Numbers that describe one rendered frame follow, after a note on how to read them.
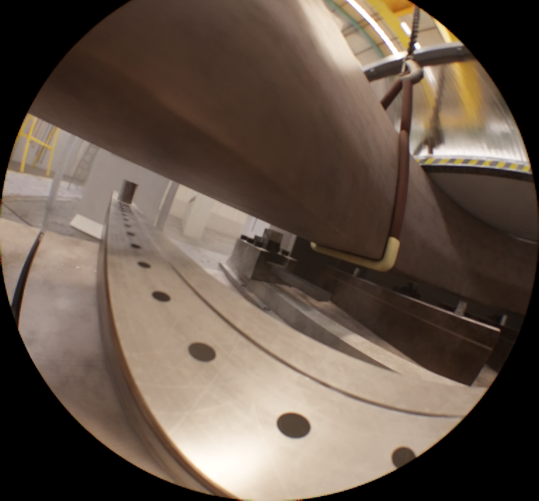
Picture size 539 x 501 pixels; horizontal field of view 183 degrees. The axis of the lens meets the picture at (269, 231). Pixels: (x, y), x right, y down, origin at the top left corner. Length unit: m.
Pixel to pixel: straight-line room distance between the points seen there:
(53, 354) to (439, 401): 0.66
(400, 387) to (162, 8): 0.42
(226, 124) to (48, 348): 0.65
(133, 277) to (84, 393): 0.41
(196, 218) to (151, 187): 3.05
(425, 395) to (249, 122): 0.34
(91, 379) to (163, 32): 0.62
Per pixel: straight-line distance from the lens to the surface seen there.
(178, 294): 0.15
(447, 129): 2.13
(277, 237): 1.31
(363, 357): 0.75
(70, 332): 0.64
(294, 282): 1.00
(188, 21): 0.27
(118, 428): 0.47
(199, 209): 5.23
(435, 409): 0.16
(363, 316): 1.66
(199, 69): 0.23
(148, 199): 2.40
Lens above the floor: 0.76
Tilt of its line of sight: 3 degrees up
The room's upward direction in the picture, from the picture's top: 20 degrees clockwise
